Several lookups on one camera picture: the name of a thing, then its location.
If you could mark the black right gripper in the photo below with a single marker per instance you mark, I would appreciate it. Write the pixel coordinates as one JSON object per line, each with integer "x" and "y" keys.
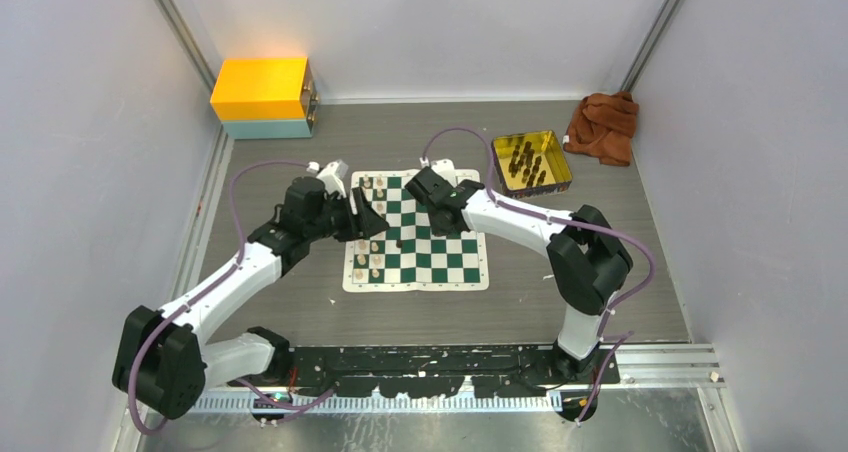
{"x": 439, "y": 231}

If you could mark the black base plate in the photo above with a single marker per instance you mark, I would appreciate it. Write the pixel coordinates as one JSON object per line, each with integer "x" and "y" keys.
{"x": 491, "y": 371}

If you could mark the gold metal tin tray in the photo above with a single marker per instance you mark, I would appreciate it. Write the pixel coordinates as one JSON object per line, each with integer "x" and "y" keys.
{"x": 530, "y": 164}

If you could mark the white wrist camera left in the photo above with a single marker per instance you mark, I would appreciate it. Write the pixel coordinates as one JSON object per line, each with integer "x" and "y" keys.
{"x": 331, "y": 175}

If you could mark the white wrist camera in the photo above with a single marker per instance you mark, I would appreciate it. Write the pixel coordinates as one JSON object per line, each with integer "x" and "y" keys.
{"x": 331, "y": 175}
{"x": 445, "y": 168}

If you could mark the yellow and teal box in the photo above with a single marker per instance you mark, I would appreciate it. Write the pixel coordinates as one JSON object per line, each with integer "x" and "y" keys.
{"x": 266, "y": 98}

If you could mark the aluminium frame rail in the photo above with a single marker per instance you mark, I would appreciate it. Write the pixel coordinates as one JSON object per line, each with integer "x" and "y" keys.
{"x": 639, "y": 366}

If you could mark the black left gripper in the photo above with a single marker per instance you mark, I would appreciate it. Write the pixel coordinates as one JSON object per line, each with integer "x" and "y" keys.
{"x": 365, "y": 223}

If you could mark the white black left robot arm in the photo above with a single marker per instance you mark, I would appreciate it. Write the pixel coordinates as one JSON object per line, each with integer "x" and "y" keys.
{"x": 165, "y": 359}

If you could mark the brown crumpled cloth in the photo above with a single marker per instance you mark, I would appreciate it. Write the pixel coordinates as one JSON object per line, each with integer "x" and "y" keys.
{"x": 603, "y": 126}

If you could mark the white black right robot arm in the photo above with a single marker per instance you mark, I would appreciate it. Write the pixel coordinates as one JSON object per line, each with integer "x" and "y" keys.
{"x": 589, "y": 267}

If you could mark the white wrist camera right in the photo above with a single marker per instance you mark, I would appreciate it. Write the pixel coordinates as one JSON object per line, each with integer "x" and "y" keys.
{"x": 445, "y": 168}

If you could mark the green white chess mat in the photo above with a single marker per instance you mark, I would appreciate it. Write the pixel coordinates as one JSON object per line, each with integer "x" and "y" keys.
{"x": 425, "y": 262}

